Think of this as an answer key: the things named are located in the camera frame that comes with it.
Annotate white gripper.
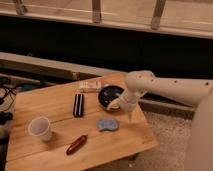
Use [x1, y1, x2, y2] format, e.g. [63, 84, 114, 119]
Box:
[107, 90, 141, 122]

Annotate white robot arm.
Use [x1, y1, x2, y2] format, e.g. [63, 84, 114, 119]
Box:
[107, 70, 213, 171]

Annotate white ceramic cup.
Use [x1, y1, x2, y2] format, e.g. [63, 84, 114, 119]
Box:
[28, 116, 52, 141]

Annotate dark round bowl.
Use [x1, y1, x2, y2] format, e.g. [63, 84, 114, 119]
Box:
[98, 85, 124, 111]

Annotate black striped rectangular block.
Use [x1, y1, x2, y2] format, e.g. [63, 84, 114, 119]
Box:
[73, 94, 84, 117]

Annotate brown sausage-shaped object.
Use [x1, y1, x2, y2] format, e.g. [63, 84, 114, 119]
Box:
[66, 135, 87, 155]

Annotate black cables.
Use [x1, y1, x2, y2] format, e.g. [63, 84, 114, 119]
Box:
[0, 77, 18, 141]

